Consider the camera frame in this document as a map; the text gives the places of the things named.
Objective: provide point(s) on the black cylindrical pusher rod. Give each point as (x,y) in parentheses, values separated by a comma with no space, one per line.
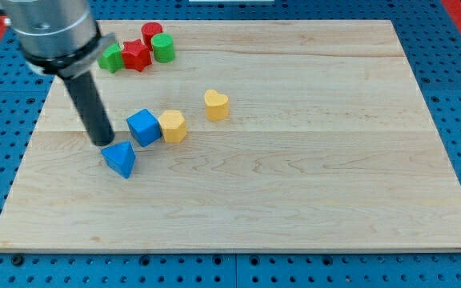
(84,94)

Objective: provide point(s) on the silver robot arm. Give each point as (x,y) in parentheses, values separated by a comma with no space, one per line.
(62,38)

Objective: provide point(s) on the yellow hexagon block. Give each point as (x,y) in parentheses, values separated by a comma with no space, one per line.
(173,126)

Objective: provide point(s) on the yellow heart block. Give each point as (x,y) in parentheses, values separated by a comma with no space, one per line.
(217,105)

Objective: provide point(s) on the green star block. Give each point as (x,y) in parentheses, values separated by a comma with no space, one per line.
(111,59)

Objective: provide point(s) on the red star block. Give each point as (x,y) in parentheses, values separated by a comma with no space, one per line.
(136,55)

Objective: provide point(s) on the blue cube block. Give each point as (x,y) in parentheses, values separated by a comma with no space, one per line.
(144,127)

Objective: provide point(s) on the blue triangle block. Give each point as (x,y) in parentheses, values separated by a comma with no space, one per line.
(120,158)

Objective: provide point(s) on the red cylinder block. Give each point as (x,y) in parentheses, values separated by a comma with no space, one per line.
(149,30)

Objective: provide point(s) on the green cylinder block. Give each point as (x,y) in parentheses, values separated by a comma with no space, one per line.
(163,47)

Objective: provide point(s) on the light wooden board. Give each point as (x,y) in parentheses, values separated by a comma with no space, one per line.
(329,148)

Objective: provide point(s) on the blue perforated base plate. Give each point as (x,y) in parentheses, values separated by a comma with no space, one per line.
(432,40)

